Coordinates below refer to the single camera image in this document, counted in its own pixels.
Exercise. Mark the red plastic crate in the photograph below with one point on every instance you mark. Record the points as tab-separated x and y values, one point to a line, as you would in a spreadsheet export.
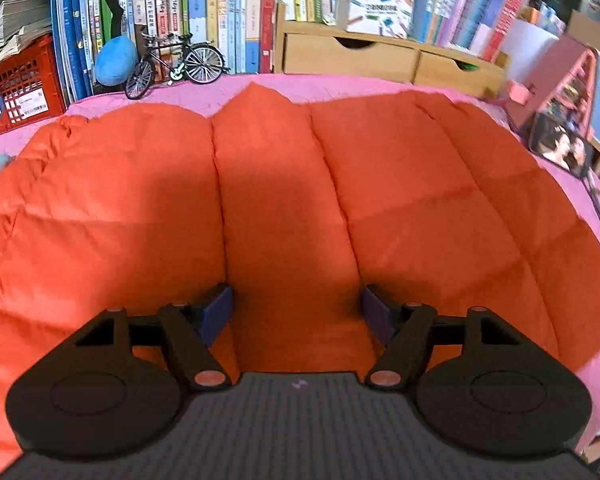
25	70

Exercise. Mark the pink rabbit-print blanket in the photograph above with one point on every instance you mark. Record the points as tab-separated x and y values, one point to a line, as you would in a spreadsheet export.
360	87

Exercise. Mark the brown cardboard box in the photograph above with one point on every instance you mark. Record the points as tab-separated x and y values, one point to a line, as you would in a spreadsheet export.
595	25

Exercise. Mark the round blue plush ball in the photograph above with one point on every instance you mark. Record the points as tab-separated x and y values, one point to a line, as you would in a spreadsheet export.
114	62

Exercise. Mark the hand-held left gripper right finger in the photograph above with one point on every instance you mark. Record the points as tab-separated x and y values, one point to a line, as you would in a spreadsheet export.
377	310

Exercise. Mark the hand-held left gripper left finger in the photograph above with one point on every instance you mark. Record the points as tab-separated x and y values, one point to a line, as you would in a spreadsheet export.
217	310

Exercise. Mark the white card sheet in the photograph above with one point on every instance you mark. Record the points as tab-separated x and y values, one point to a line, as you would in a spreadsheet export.
530	45

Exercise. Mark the pink cardboard stand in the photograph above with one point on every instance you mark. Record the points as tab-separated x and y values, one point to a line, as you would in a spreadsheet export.
555	75

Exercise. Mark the wooden drawer organizer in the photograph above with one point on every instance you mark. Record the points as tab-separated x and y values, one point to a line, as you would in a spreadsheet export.
330	57

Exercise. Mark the black miniature bicycle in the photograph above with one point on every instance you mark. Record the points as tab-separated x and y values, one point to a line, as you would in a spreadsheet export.
200	65

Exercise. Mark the row of books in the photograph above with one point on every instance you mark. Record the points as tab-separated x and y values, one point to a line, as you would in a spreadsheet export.
230	10

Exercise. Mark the orange puffer jacket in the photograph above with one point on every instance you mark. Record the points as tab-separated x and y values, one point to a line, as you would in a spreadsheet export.
405	185

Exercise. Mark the smartphone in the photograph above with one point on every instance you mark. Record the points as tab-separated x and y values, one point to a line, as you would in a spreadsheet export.
560	142

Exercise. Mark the white printed box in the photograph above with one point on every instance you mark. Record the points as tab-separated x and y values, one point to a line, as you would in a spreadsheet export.
375	7

